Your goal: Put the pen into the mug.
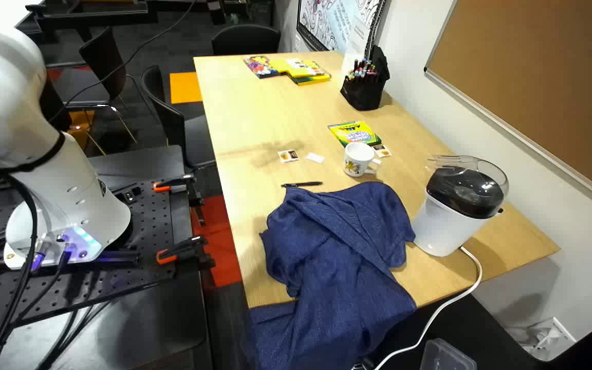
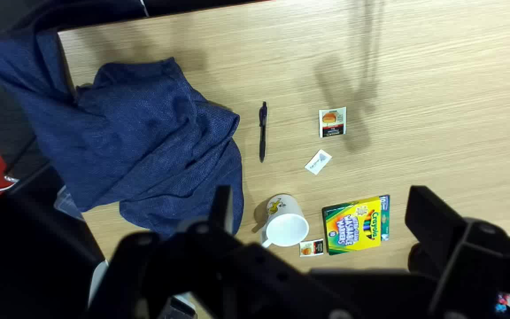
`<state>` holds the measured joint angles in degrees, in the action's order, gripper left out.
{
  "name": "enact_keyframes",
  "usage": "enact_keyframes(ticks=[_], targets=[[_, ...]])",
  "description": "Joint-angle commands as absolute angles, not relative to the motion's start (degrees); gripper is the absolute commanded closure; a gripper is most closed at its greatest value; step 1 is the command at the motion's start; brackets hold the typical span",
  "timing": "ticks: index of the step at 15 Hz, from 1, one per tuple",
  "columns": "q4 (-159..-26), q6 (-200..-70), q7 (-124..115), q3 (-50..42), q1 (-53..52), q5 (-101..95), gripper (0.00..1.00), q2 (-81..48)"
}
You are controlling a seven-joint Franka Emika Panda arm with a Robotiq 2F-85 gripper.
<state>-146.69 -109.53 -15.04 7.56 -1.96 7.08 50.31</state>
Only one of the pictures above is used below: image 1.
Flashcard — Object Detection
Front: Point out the orange black clamp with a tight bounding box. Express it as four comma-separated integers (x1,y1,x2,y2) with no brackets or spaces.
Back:
150,173,200,195
154,234,217,272

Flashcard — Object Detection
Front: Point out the black pen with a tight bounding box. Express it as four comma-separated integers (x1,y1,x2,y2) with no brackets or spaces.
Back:
280,178,325,189

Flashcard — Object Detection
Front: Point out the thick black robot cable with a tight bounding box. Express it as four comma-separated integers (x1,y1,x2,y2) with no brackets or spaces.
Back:
0,178,44,370

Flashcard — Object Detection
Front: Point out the white popcorn maker clear lid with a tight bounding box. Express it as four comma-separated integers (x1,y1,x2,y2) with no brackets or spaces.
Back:
412,152,509,259

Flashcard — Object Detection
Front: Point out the black caddy with markers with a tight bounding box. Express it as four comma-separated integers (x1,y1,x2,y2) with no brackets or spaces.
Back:
340,43,393,112

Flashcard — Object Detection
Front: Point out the black white colouring poster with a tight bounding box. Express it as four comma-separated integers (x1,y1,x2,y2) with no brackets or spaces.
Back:
295,0,388,56

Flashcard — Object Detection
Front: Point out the brown cork board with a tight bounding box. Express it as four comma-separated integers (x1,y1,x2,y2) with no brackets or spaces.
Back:
424,0,592,222

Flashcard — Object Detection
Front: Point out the small white green object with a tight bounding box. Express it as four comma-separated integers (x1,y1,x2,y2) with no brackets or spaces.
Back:
326,119,385,151

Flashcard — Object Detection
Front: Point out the black office chair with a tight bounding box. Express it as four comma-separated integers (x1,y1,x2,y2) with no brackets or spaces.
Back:
137,64,221,173
210,22,284,58
47,26,140,146

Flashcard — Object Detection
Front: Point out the white power cable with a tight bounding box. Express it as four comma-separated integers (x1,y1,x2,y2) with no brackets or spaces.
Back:
371,245,485,370

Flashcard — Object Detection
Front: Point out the dark background desk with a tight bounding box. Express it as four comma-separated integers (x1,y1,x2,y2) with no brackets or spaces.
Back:
25,0,150,37

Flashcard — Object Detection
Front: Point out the clear plastic packaging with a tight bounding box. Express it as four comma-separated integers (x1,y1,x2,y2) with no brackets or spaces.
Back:
507,314,578,361

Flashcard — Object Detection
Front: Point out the blue cloth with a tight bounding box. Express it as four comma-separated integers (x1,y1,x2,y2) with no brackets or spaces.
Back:
242,182,420,370

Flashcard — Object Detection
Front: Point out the black perforated mounting board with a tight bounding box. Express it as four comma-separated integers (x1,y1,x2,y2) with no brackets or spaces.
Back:
0,178,181,342

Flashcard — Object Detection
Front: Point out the clear plastic container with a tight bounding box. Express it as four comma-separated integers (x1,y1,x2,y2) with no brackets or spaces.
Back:
420,338,479,370

